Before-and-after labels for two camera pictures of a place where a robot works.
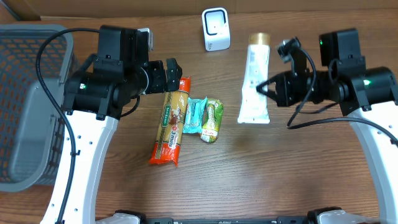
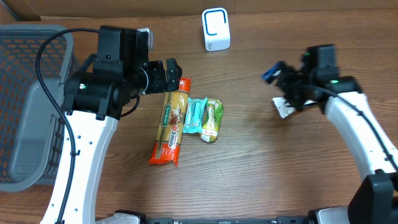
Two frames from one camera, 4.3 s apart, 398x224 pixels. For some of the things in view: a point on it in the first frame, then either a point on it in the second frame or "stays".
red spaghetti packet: [166, 148] stays
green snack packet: [212, 119] stays
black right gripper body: [286, 89] stays
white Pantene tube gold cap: [255, 109] to [283, 109]
